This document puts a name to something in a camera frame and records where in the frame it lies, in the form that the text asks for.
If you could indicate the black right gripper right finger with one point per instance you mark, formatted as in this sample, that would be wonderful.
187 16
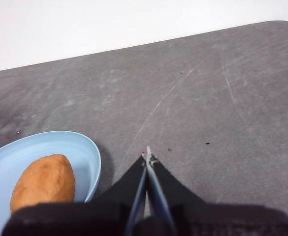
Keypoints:
207 221

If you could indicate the blue round plate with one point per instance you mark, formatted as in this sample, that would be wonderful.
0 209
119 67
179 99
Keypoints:
8 159

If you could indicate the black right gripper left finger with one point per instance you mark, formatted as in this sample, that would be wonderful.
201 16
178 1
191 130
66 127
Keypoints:
84 218

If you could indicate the brown potato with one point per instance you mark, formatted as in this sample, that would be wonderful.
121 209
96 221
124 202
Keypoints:
45 182

